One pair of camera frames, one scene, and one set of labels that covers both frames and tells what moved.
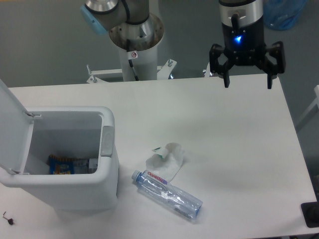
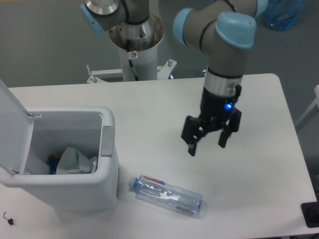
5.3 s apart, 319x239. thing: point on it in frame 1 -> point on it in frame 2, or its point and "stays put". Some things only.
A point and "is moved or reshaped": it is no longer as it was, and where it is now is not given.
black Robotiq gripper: [244, 45] -> [215, 109]
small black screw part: [10, 221] stays put
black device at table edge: [310, 212] stays put
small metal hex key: [4, 217] stays put
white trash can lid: [16, 128] stays put
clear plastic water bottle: [163, 192] is moved or reshaped
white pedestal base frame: [163, 72] stays put
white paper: [165, 165] -> [72, 162]
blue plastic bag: [279, 15] stays put
